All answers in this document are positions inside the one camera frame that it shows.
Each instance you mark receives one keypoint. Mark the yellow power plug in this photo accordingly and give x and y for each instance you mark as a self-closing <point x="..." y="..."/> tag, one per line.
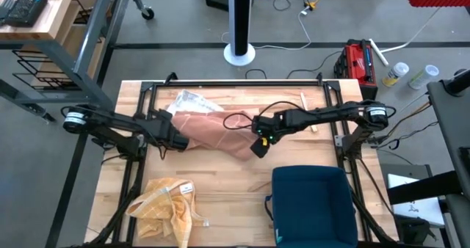
<point x="312" y="5"/>

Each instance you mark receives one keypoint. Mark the black aluminium table frame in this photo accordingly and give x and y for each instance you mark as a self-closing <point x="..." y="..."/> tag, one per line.
<point x="238" y="84"/>

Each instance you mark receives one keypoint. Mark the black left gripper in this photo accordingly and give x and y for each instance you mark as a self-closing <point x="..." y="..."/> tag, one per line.
<point x="167" y="130"/>

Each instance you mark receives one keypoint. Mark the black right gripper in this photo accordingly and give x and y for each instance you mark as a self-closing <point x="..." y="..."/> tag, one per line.
<point x="268" y="125"/>

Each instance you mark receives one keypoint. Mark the white canister yellow label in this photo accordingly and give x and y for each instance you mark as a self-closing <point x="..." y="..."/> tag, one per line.
<point x="396" y="73"/>

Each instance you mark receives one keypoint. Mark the white and black tower fan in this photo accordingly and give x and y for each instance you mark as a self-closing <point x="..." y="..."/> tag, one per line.
<point x="239" y="55"/>

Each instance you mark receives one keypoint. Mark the white board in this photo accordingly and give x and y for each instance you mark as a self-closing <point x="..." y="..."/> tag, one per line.
<point x="422" y="213"/>

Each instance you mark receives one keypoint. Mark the white plaid towel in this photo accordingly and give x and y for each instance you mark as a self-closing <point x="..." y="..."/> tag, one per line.
<point x="191" y="101"/>

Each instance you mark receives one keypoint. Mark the black caster wheel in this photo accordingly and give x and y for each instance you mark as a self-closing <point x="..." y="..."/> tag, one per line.
<point x="148" y="13"/>

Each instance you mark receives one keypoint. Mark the yellow plaid towel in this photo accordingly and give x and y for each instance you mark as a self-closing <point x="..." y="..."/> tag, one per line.
<point x="161" y="207"/>

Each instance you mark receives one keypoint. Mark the black electronic device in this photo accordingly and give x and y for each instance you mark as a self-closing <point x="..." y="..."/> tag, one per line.
<point x="26" y="9"/>

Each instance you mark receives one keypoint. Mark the grey side desk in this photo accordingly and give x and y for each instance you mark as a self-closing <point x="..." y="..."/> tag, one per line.
<point x="451" y="130"/>

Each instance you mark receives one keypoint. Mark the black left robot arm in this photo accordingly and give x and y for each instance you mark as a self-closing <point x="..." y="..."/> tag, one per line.
<point x="110" y="120"/>

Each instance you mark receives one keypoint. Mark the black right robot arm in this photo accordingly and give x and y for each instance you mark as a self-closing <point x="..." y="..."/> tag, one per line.
<point x="323" y="113"/>

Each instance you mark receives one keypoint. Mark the terracotta pink plaid towel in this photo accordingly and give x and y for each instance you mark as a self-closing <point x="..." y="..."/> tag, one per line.
<point x="216" y="134"/>

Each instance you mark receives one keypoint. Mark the black flat beam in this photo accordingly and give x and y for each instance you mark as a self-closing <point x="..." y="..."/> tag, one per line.
<point x="422" y="189"/>

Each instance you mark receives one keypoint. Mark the white plastic tube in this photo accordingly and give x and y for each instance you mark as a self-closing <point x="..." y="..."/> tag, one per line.
<point x="379" y="53"/>

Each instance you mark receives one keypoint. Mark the black bag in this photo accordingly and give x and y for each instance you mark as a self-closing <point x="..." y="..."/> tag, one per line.
<point x="415" y="231"/>

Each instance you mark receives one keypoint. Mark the navy blue fabric bin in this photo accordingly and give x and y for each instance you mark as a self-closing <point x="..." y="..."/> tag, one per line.
<point x="312" y="207"/>

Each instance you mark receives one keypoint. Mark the wooden workbench grey steel frame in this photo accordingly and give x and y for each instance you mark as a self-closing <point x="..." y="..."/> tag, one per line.
<point x="55" y="20"/>

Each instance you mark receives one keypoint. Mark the red tool case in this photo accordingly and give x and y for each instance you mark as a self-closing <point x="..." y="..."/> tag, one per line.
<point x="358" y="62"/>

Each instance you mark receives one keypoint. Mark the dark grey flat device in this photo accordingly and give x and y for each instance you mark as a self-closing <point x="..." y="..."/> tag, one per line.
<point x="6" y="7"/>

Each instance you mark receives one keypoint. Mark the thin wooden stick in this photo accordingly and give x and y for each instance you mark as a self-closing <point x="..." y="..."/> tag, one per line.
<point x="303" y="99"/>

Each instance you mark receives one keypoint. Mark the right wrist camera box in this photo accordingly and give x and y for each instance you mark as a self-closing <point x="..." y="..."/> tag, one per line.
<point x="259" y="150"/>

